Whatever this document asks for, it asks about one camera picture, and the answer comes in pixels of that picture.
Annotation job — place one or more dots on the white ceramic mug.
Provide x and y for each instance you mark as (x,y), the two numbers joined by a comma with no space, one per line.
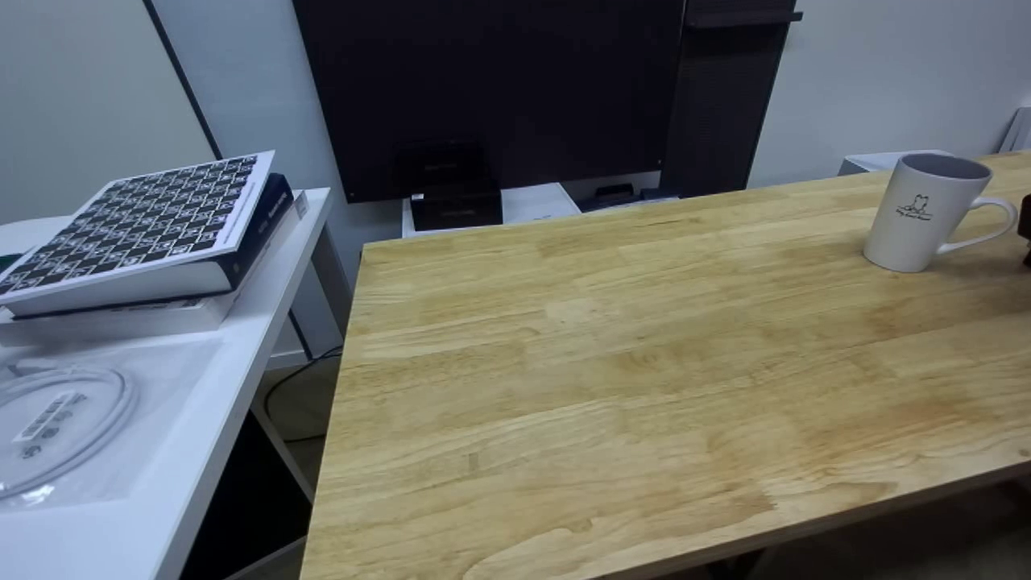
(921,207)

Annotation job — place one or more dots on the white side table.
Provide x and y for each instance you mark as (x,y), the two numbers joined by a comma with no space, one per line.
(205,486)

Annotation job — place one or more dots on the clear plastic bag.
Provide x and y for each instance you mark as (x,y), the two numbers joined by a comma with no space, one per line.
(84,424)

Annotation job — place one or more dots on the dark panel with white frame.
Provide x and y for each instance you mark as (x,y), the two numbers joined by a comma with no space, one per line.
(517,87)

